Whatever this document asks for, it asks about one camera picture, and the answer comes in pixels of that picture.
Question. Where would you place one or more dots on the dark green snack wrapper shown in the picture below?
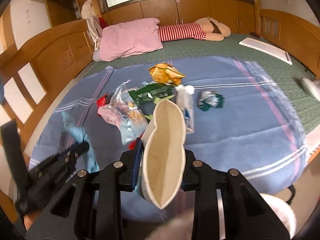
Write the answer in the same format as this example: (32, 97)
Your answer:
(150, 92)

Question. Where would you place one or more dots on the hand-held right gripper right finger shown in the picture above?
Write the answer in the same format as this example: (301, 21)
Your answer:
(185, 180)

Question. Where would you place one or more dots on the crushed white paper cup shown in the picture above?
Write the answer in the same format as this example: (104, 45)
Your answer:
(162, 155)

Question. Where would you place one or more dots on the green bed mat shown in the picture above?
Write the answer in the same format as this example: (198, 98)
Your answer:
(212, 48)

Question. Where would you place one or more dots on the wooden bunk bed frame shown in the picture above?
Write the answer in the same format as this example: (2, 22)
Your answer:
(50, 45)

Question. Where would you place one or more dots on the blue face mask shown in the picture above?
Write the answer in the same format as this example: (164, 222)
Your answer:
(77, 135)

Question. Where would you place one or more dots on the clear plastic tube package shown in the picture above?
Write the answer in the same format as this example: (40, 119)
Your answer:
(186, 110)

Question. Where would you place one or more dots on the pale blue printed plastic bag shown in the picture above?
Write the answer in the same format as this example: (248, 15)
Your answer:
(130, 130)

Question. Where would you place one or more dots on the pale blue pillow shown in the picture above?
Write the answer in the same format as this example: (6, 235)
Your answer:
(97, 56)

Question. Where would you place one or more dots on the white massager device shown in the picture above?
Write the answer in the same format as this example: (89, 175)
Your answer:
(308, 86)

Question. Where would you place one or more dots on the white hanging cloth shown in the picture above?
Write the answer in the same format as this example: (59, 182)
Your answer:
(93, 32)

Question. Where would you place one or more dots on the wooden bookshelf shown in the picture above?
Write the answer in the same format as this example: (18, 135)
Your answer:
(76, 6)

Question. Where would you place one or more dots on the pink patterned wrapper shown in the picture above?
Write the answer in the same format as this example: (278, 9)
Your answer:
(108, 113)

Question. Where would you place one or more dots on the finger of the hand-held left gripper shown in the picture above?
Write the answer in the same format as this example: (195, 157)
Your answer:
(13, 150)
(67, 157)

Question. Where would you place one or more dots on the wooden wall cabinets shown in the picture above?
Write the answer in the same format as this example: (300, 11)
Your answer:
(200, 12)

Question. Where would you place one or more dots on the teal crumpled wrapper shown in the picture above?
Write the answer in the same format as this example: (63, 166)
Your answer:
(211, 101)

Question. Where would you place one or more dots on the white flat board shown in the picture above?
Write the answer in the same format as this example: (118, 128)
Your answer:
(267, 48)

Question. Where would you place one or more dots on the small red wrapper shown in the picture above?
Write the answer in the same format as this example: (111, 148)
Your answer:
(132, 145)

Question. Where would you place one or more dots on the pink pillow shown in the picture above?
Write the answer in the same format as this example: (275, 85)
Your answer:
(130, 38)

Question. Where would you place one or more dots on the clear crinkled plastic bag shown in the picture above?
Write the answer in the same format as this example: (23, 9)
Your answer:
(120, 96)

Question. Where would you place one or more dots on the white stuffed toy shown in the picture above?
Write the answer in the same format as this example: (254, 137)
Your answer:
(87, 8)

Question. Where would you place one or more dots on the blue striped blanket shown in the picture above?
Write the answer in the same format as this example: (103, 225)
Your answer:
(237, 120)

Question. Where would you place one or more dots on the small dark brown object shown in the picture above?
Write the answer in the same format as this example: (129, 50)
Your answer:
(255, 34)

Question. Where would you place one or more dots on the striped plush toy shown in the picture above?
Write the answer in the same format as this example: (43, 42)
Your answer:
(180, 31)

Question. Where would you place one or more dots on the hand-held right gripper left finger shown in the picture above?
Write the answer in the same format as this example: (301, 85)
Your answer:
(135, 166)

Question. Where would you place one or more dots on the crumpled white paper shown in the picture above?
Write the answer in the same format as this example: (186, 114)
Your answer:
(189, 89)

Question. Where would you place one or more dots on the gold foil wrapper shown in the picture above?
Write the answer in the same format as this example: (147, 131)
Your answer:
(165, 73)

